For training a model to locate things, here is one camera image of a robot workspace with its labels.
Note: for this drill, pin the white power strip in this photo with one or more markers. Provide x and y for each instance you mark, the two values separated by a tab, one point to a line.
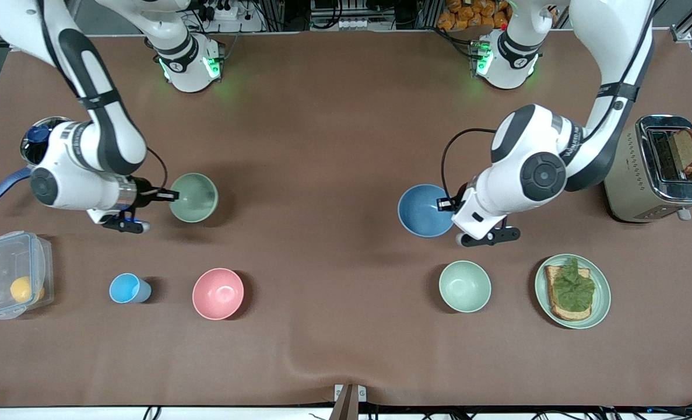
226	13

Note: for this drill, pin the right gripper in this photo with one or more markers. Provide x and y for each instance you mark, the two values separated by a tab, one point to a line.
146	191

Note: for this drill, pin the blue bowl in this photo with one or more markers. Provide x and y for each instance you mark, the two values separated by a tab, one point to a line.
421	213

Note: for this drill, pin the toast slice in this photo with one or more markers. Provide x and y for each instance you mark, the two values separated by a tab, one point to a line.
570	315

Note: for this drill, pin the green plate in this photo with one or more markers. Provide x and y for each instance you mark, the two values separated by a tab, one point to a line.
602	303

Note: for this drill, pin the pink bowl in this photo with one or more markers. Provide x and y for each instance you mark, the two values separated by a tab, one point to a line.
218	294

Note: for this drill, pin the sage green bowl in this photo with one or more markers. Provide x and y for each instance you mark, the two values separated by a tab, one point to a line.
197	201

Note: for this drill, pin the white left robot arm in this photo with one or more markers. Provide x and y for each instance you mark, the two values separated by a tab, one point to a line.
532	169

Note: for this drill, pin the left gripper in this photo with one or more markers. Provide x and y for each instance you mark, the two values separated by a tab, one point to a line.
458	202

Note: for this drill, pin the brown bread slice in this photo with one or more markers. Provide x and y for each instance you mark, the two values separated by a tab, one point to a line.
687	149

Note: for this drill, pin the green lettuce leaf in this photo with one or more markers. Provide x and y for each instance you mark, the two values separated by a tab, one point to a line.
573	289

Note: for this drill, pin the silver toaster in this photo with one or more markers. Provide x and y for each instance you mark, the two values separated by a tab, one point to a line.
628	186

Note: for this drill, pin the pale green bowl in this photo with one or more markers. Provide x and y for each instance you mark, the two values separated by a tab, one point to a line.
464	286

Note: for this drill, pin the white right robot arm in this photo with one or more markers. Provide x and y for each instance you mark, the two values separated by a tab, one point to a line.
106	128

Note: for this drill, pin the bag of orange buns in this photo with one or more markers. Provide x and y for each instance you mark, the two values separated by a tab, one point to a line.
474	14

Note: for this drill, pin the blue cup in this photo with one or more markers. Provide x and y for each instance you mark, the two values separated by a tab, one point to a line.
125	289

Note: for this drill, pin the yellow lemon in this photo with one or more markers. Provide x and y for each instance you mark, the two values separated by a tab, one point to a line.
22	289

